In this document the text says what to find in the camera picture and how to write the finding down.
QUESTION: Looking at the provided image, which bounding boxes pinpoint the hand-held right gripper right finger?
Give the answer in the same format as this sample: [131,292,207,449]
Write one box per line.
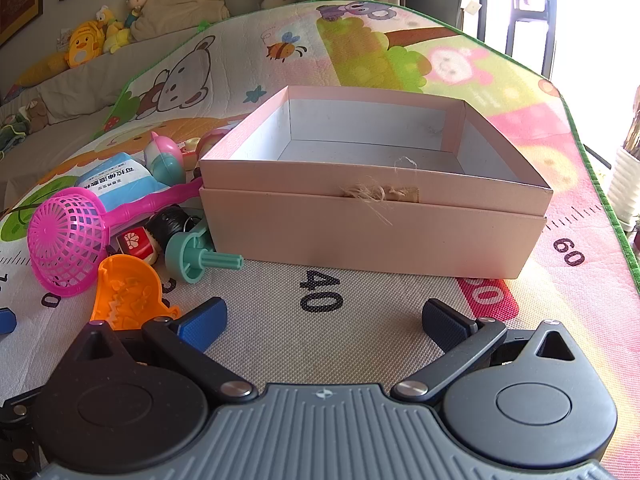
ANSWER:
[390,299,578,403]

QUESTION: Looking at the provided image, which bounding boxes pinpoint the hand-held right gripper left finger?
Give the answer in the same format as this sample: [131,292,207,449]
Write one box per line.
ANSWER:
[67,297,253,402]

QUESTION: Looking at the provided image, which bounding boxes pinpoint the teal plastic toy peg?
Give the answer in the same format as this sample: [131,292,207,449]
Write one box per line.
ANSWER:
[165,222,245,285]

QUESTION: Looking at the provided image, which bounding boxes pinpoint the orange plastic toy mould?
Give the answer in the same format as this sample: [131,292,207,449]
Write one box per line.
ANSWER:
[89,254,182,333]

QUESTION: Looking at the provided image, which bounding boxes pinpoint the pink plastic net scoop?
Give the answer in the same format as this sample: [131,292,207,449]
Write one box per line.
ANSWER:
[27,177,206,298]

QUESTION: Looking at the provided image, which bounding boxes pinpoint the black-haired doll figure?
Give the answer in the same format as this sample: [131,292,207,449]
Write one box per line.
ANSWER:
[117,207,195,266]

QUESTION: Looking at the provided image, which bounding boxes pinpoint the pink cardboard box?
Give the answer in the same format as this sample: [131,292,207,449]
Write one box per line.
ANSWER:
[199,85,554,281]

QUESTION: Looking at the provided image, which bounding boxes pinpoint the pink teal egg toy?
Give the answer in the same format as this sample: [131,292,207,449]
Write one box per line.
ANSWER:
[144,131,183,186]

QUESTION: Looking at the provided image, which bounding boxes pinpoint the colourful cartoon play mat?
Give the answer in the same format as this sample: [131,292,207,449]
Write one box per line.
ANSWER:
[0,0,640,480]

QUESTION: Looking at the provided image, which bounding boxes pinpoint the blue white tissue pack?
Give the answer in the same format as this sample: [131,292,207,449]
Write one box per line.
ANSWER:
[75,154,166,211]

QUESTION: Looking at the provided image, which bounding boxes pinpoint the yellow pink cake toy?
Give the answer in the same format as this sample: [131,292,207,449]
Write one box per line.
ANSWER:
[181,127,238,162]

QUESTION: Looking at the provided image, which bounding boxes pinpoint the green cloth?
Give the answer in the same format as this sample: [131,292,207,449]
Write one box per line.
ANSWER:
[0,115,27,153]

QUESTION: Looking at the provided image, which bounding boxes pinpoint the white ribbed plant pot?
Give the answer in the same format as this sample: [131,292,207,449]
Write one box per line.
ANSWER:
[611,145,640,233]

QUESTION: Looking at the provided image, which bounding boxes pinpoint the beige covered sofa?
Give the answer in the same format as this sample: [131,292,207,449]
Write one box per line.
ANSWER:
[0,0,351,211]

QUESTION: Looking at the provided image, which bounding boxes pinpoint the long yellow plush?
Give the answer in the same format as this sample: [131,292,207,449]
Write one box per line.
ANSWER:
[17,51,71,88]

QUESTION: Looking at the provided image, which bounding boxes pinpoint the small yellow duck plush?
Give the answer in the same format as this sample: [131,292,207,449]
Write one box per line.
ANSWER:
[95,6,132,55]

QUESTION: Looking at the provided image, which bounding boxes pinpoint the beige pillow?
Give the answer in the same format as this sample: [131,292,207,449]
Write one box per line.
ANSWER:
[131,0,232,42]

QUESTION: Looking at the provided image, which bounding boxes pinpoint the brown-haired cartoon doll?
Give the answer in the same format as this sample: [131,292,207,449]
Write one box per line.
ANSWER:
[125,0,151,29]

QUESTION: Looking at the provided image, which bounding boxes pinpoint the black metal window frame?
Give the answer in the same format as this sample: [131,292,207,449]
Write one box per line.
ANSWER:
[457,0,560,81]

